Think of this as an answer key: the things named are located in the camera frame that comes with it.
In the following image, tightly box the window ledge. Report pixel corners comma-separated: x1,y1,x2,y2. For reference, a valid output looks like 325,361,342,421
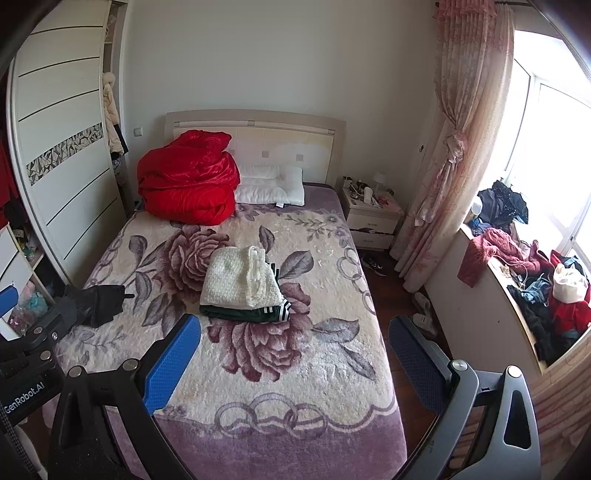
422,222,591,462

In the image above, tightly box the pink floral curtain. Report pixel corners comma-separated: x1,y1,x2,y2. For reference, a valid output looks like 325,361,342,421
390,0,515,291

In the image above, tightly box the red hanging garment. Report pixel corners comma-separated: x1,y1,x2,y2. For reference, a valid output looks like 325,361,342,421
0,143,17,208

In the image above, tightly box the beige bed with headboard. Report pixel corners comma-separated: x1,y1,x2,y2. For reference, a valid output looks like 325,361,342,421
55,109,409,480

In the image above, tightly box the white wardrobe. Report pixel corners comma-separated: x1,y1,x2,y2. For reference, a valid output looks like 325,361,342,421
0,0,127,342

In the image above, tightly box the cream hanging coat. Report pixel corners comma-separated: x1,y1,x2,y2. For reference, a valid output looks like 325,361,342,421
102,71,124,155

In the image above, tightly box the white nightstand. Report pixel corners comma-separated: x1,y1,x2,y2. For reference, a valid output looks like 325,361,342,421
339,175,404,252

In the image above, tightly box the black garment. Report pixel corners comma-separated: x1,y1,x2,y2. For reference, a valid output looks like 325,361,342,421
60,284,136,329

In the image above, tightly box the red quilt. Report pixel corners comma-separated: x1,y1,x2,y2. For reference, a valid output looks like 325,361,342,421
137,130,241,227

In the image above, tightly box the white knitted sweater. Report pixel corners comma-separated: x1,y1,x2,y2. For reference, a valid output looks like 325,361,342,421
200,246,283,309

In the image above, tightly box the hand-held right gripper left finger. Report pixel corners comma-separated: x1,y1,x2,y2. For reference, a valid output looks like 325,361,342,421
48,314,201,480

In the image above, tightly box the white pillow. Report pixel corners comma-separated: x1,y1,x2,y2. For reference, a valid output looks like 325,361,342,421
235,164,306,207

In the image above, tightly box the window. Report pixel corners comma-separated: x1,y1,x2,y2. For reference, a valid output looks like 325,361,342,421
480,28,591,273

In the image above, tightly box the pastel clothes bundle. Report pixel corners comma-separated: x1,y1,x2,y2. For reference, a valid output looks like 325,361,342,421
8,279,49,330

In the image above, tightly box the floral plush blanket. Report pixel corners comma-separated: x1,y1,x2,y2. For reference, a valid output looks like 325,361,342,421
55,182,409,480

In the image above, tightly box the pile of clothes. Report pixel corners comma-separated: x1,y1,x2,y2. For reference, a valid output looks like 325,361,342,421
457,180,591,365

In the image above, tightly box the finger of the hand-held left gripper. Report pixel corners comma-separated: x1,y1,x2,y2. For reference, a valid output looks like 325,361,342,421
14,295,81,352
0,285,19,320

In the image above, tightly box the green striped garment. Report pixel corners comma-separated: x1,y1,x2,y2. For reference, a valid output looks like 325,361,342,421
199,263,293,323

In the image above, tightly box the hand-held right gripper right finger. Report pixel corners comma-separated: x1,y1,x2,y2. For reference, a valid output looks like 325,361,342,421
389,315,541,480

